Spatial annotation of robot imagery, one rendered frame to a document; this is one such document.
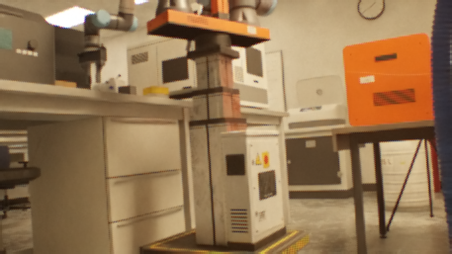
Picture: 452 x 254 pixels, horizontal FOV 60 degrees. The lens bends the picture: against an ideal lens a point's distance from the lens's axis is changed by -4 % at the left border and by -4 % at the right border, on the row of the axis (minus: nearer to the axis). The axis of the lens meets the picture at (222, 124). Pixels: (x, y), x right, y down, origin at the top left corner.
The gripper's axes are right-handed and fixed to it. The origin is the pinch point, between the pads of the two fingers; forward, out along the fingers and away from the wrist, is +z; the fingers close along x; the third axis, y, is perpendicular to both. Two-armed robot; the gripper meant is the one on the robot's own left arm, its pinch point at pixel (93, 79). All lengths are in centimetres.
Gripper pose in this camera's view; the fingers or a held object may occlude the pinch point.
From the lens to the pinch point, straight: 202.0
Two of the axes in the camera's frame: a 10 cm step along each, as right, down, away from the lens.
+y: -3.2, -0.4, -9.5
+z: 0.7, 10.0, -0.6
